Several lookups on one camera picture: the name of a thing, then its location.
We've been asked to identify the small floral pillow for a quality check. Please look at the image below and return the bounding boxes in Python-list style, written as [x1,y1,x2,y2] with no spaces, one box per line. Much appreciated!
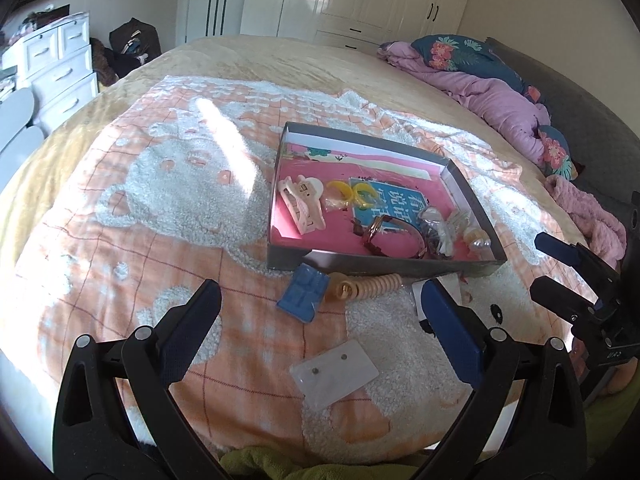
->
[536,125,576,179]

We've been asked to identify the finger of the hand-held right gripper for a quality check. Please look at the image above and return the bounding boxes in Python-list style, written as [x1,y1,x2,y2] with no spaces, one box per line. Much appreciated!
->
[530,276,601,331]
[535,232,623,288]

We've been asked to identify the dark brown bag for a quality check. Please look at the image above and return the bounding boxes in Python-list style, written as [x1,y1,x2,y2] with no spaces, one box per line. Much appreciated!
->
[90,37,126,86]

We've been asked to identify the white hair claw clip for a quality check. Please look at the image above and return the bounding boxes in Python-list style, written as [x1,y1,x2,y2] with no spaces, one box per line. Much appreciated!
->
[277,175,328,235]

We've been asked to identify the blue hair clip in bag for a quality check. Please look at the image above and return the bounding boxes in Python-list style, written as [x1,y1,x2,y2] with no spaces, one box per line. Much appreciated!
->
[277,264,331,322]

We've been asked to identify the green fleece garment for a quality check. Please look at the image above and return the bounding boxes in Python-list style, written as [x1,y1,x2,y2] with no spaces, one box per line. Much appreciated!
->
[220,390,640,480]

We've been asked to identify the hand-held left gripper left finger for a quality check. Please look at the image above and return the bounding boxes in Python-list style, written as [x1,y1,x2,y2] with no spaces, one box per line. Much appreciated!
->
[52,278,222,480]

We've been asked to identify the orange blanket with white bears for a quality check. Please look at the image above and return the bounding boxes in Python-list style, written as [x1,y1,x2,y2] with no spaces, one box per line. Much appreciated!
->
[15,75,601,466]

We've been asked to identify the white drawer cabinet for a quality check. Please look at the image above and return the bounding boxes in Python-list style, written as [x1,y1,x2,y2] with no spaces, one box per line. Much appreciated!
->
[0,10,99,133]

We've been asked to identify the clutter on drawer cabinet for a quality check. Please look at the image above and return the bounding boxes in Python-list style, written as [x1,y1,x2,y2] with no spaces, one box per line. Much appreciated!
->
[17,4,71,36]

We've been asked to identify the pink fleece cloth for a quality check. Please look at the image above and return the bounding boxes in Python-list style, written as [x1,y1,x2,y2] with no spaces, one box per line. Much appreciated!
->
[544,175,628,266]

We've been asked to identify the beige spiral hair tie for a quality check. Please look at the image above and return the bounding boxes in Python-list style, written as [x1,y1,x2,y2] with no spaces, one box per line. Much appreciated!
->
[327,272,403,303]

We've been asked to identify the pearl earrings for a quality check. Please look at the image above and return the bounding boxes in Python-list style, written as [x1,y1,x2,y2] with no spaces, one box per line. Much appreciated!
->
[462,227,494,254]

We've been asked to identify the small clear jewelry bag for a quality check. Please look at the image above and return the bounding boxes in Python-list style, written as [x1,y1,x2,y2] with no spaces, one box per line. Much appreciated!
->
[447,210,473,235]

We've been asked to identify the white wardrobe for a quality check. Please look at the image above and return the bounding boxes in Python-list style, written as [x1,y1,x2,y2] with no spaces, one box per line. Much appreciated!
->
[240,0,476,51]

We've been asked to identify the brown bracelet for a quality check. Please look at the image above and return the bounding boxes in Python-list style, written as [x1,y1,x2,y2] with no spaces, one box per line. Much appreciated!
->
[361,214,432,261]

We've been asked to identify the white door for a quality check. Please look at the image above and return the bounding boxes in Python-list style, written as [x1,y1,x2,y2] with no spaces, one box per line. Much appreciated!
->
[177,0,251,43]

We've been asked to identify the clear card with stud earrings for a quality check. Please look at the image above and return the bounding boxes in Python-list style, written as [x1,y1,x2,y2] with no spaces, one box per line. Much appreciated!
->
[290,339,379,411]

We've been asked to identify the pink book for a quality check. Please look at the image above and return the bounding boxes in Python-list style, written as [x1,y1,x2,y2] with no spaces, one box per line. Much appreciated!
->
[272,142,453,261]

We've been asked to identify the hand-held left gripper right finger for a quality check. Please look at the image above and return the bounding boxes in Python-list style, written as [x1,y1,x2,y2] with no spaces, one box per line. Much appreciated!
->
[415,277,588,480]

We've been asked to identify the white chair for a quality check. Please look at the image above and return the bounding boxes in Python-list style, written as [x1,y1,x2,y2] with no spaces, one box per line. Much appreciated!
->
[0,87,45,186]

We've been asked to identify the large floral pillow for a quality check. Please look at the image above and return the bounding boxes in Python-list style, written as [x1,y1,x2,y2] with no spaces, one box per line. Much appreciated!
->
[412,35,546,103]

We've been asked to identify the purple quilt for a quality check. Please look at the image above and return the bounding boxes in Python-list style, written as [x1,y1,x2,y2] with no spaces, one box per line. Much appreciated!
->
[377,41,551,163]

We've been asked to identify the grey headboard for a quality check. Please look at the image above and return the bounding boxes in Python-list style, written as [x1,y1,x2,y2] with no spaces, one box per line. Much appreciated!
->
[485,37,640,241]

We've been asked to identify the yellow hoop earring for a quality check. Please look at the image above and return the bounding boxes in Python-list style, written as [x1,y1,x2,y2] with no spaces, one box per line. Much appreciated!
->
[322,180,353,211]
[350,182,381,212]

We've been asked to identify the clear bag with grey jewelry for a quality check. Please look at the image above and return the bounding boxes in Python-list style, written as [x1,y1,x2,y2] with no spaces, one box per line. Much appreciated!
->
[415,205,458,261]

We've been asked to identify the grey cardboard box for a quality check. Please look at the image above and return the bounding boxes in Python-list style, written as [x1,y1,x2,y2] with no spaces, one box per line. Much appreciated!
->
[266,121,508,281]

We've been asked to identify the black bag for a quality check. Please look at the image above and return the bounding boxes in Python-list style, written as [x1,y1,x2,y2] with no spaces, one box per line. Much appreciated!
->
[109,17,162,63]

